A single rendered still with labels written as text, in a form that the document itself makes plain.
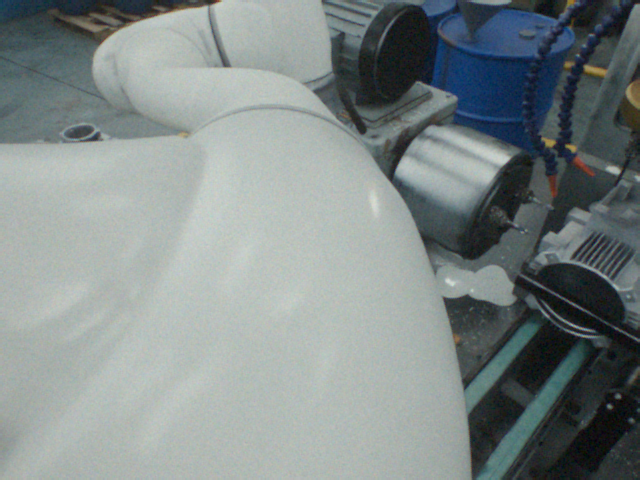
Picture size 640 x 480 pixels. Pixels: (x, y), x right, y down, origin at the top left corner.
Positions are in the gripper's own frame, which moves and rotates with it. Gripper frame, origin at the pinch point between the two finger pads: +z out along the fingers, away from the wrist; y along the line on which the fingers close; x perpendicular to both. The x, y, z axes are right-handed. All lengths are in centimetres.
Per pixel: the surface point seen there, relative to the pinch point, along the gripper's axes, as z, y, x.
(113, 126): 6, 63, 301
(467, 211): 6.4, 26.3, -3.5
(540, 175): 30, 91, 17
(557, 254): 13.0, 27.7, -19.0
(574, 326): 29.2, 29.3, -20.5
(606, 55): 75, 416, 125
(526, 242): 34, 61, 5
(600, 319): 22.2, 25.2, -26.6
